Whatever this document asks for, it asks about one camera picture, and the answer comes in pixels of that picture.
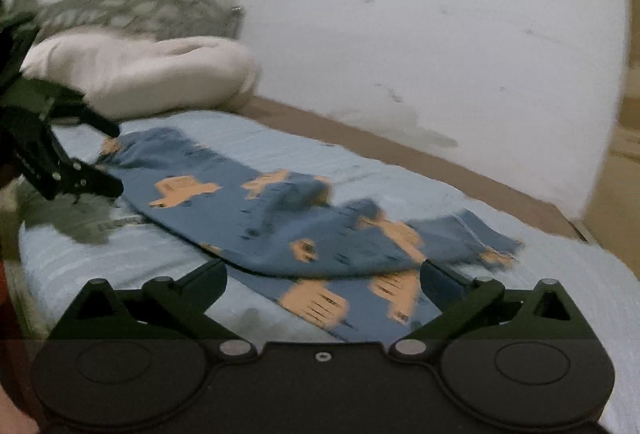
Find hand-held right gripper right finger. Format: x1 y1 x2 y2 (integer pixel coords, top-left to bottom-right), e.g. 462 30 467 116
389 260 599 360

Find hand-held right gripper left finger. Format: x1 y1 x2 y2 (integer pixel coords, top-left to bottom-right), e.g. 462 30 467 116
47 258 257 360

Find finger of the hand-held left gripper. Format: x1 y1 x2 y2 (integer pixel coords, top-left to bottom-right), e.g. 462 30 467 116
20 78 121 138
27 129 124 201

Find blue pants with orange print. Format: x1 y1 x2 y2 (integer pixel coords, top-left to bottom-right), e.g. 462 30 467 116
95 128 526 345

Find cream pillow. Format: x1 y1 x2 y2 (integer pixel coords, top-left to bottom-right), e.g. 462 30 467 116
20 35 263 121

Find brown bed sheet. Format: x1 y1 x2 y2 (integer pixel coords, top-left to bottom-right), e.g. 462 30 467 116
225 94 587 243

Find light blue quilted blanket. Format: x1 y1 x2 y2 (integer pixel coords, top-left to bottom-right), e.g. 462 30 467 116
17 108 640 434

